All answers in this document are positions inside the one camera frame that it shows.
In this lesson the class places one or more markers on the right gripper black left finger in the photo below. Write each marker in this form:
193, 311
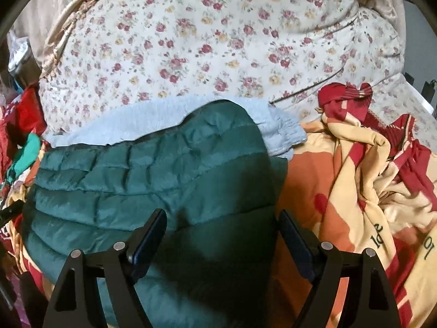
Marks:
76, 301

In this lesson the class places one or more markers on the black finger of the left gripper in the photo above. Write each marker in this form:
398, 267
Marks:
11, 212

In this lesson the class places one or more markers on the dark green puffer jacket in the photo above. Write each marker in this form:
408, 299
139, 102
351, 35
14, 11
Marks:
216, 182

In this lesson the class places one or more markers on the teal green garment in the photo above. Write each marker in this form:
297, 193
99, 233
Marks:
24, 158

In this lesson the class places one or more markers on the red garment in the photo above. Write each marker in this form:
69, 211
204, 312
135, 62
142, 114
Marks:
23, 116

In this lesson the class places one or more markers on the orange yellow red blanket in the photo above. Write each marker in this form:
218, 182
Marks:
356, 185

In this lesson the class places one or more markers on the light blue fleece garment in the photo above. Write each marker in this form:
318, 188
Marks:
279, 129

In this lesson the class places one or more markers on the metal pot with plastic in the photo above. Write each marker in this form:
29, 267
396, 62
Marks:
22, 64

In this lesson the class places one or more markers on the dark red striped cloth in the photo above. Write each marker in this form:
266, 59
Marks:
338, 101

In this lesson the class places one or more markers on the white floral quilt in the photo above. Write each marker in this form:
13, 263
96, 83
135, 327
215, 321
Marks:
105, 54

